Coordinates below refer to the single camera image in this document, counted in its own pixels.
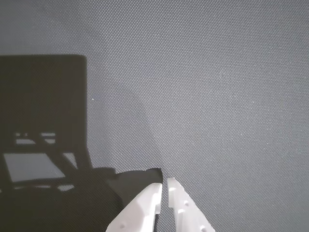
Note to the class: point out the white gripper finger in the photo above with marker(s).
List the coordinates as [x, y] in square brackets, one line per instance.
[186, 210]
[137, 207]

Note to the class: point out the dark grey textured mat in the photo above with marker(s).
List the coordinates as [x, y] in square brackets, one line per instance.
[217, 72]

